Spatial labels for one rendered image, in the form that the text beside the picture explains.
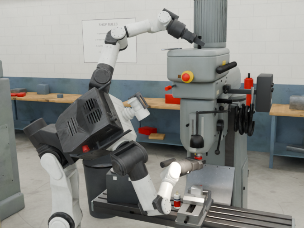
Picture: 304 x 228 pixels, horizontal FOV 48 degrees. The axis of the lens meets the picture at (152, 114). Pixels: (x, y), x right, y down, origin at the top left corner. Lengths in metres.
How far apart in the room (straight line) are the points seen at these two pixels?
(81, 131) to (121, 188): 0.76
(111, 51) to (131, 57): 4.92
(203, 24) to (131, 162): 0.96
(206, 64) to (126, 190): 0.97
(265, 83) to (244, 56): 4.05
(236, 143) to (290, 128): 3.91
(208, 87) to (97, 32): 5.41
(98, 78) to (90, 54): 5.48
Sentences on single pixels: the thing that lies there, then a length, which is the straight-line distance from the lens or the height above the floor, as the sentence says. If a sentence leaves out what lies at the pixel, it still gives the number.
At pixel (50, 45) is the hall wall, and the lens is 7.74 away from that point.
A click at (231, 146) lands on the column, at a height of 1.23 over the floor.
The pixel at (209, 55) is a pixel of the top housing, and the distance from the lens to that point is 1.71.
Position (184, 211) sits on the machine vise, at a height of 1.00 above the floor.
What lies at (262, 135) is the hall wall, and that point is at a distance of 6.29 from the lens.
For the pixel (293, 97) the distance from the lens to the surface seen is 5.63.
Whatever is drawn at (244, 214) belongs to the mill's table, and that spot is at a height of 0.93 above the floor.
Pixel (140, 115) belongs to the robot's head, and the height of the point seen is 1.59.
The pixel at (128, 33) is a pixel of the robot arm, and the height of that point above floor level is 1.98.
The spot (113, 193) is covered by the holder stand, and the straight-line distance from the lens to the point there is 2.25.
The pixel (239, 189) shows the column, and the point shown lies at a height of 0.92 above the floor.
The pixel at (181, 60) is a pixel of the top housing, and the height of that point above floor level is 1.84.
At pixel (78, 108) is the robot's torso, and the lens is 1.59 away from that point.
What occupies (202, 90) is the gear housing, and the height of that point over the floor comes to 1.68.
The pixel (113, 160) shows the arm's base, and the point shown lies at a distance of 1.56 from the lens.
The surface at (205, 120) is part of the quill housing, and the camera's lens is 1.89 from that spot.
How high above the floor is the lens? 1.94
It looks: 12 degrees down
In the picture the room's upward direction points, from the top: 1 degrees counter-clockwise
